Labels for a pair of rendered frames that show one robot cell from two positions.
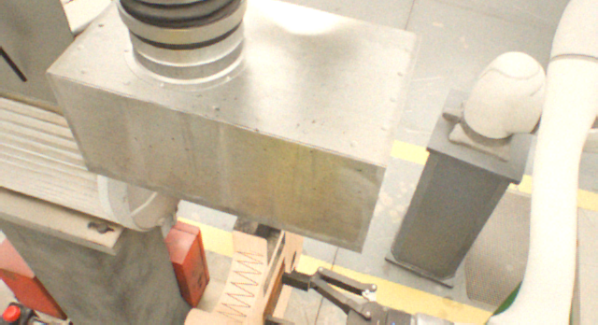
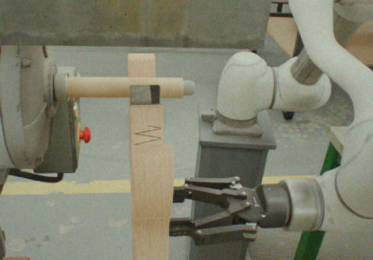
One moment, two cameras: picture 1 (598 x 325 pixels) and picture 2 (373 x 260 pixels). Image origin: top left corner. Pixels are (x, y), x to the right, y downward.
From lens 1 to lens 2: 37 cm
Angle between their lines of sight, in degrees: 26
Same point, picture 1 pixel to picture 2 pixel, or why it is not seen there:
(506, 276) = (282, 250)
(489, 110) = (237, 97)
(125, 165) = (46, 17)
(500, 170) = (259, 142)
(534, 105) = (267, 83)
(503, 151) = (255, 129)
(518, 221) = not seen: hidden behind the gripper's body
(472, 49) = (188, 105)
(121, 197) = (14, 106)
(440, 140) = (208, 134)
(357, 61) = not seen: outside the picture
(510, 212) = not seen: hidden behind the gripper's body
